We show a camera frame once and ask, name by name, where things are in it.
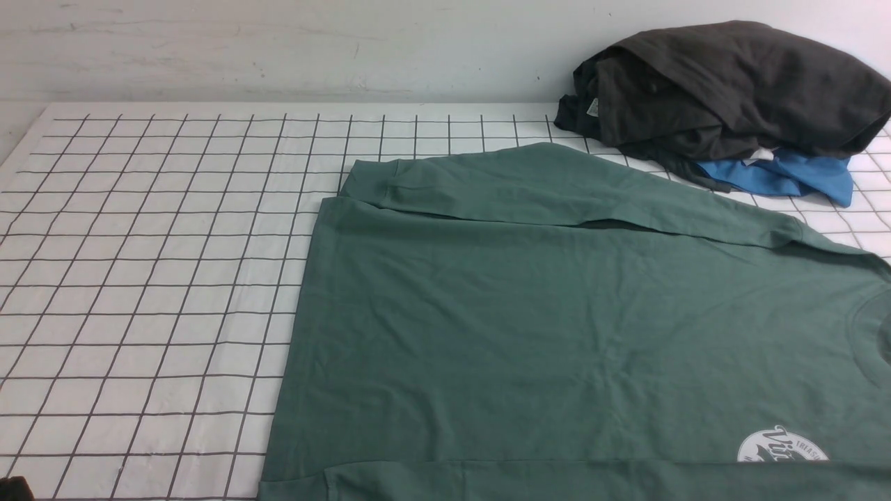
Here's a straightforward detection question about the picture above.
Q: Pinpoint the white grid table cloth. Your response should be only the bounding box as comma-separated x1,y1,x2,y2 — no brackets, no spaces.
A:
2,104,889,500

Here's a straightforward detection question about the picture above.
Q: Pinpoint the dark grey clothing pile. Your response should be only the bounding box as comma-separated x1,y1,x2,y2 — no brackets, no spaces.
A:
554,20,890,193

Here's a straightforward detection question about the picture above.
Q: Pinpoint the blue garment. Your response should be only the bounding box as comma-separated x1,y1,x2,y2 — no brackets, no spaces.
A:
699,148,855,208

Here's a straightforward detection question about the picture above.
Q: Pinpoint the green long-sleeved shirt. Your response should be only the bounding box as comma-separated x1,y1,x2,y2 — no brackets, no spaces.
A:
258,143,890,500

